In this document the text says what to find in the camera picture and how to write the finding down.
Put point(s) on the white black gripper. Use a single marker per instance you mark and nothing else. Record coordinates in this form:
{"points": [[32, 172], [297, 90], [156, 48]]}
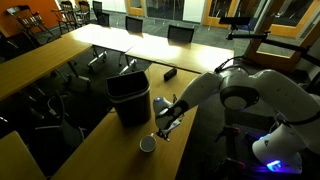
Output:
{"points": [[168, 120]]}

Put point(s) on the orange red marker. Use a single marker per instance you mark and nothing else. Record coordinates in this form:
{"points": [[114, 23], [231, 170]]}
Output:
{"points": [[164, 137]]}

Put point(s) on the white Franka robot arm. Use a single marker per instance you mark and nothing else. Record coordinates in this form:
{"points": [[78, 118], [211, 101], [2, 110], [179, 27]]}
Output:
{"points": [[263, 100]]}

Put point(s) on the white cup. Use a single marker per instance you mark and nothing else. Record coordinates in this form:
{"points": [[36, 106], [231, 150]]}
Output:
{"points": [[148, 144]]}

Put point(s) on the black trash bin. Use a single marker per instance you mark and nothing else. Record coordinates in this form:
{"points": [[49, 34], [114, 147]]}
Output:
{"points": [[129, 100]]}

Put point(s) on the black power strip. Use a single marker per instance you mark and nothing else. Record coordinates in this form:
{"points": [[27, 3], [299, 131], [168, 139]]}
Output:
{"points": [[170, 74]]}

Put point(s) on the black tripod with orange clamps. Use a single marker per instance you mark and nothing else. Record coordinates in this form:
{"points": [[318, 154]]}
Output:
{"points": [[231, 146]]}

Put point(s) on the black conference chair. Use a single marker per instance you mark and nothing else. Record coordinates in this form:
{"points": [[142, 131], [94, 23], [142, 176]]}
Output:
{"points": [[134, 24], [180, 33], [97, 6], [103, 18]]}

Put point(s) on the black office chair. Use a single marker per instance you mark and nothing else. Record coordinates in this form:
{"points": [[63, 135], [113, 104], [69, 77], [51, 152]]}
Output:
{"points": [[56, 120]]}

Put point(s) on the wooden table with metal legs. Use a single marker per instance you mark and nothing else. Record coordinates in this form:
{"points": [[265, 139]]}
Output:
{"points": [[110, 37]]}

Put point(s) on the long wooden table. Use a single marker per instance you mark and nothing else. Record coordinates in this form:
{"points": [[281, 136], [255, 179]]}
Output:
{"points": [[33, 65]]}

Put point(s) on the wooden armchair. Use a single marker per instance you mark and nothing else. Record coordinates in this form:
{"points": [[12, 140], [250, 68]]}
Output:
{"points": [[83, 10], [67, 15], [28, 20]]}

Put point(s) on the small wooden table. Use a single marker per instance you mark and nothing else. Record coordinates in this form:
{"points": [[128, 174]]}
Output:
{"points": [[16, 160]]}

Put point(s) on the wooden door frame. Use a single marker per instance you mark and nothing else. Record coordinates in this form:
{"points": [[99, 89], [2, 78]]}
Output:
{"points": [[136, 7], [286, 20], [221, 13]]}

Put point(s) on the black camera on boom arm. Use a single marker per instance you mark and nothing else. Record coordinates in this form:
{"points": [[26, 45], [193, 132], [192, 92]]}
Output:
{"points": [[253, 33]]}

